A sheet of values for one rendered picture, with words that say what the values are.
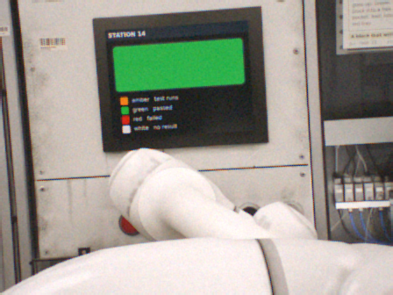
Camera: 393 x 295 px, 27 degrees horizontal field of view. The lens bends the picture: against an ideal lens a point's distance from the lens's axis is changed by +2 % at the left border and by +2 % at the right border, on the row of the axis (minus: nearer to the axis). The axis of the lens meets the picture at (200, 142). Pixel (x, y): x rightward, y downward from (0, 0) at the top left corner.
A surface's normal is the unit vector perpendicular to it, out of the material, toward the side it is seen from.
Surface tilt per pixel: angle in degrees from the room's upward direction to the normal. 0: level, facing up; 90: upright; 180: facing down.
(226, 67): 90
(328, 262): 26
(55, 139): 90
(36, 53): 90
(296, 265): 32
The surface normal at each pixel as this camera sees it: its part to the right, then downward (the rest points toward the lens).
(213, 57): -0.08, 0.07
